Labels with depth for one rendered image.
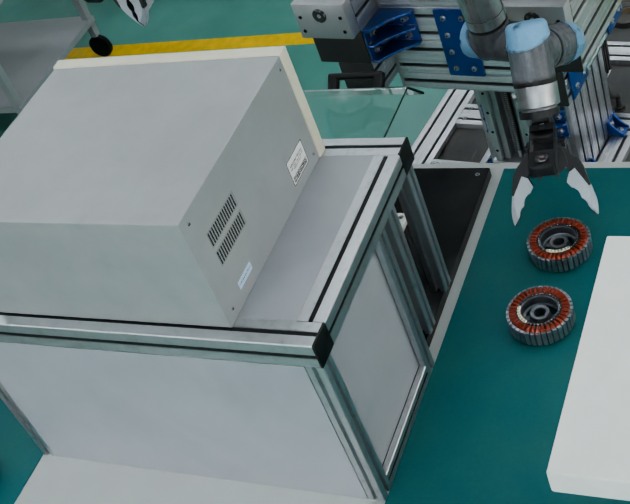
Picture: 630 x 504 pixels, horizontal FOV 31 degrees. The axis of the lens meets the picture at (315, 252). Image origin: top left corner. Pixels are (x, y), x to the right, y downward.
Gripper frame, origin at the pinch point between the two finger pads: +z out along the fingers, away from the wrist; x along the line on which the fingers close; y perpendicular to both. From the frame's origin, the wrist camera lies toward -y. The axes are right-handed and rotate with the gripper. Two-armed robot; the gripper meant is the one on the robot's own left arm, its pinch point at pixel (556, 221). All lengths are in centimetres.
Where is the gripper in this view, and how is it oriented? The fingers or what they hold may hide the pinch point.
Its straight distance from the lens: 206.2
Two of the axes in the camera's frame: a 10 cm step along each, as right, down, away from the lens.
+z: 2.0, 9.6, 2.0
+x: -9.4, 1.3, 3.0
